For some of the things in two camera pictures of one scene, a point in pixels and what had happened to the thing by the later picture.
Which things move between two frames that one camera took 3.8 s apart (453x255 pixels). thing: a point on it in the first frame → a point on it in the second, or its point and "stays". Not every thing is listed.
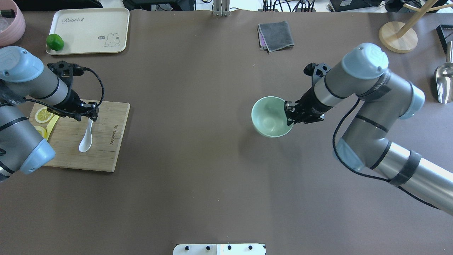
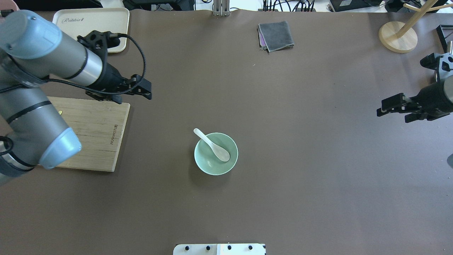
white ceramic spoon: x=86 y=143 → x=221 y=153
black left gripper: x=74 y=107 → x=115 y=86
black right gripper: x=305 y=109 → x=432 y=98
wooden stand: x=401 y=38 stays
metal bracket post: x=221 y=7 stays
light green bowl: x=269 y=118 → x=208 y=161
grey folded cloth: x=274 y=36 stays
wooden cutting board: x=107 y=132 stays
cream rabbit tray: x=91 y=30 stays
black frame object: x=441 y=36 stays
